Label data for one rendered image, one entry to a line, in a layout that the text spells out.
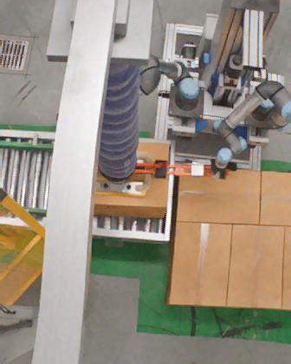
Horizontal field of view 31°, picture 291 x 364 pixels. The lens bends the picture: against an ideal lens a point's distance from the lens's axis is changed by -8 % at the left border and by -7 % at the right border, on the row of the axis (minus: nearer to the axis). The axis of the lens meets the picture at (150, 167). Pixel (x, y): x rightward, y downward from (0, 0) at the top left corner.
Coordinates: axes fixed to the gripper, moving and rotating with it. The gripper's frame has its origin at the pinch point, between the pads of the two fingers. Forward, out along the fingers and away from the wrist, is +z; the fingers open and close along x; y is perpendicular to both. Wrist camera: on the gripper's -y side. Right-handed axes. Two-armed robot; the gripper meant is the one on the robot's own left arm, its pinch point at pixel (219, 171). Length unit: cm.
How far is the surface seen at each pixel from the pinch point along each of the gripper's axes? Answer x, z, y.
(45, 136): -33, 49, 116
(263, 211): 13, 54, -42
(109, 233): 33, 49, 66
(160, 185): 6.6, 13.5, 34.3
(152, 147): -16.5, 13.4, 40.0
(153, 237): 35, 49, 36
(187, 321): 94, 109, 4
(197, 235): 31, 54, 6
